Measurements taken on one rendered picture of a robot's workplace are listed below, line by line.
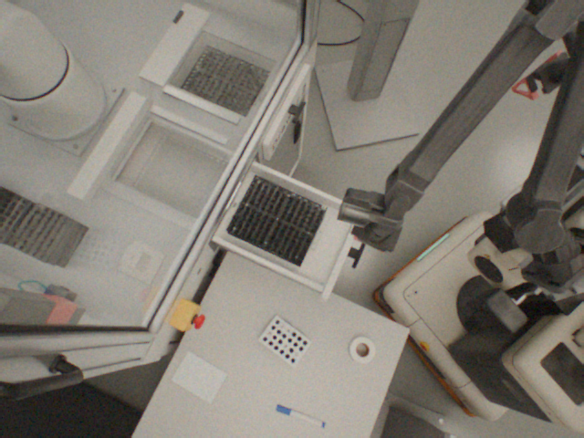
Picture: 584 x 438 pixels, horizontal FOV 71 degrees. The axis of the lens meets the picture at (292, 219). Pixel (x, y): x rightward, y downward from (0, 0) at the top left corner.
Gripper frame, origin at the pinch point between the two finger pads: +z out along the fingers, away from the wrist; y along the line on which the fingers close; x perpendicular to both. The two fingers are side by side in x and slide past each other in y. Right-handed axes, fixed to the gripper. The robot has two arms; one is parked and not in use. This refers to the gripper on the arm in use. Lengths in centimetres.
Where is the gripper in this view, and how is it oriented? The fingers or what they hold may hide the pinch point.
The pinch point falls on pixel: (368, 238)
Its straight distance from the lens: 102.6
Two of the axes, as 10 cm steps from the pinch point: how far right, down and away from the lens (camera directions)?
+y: -9.1, -4.1, 0.7
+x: -4.2, 8.7, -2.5
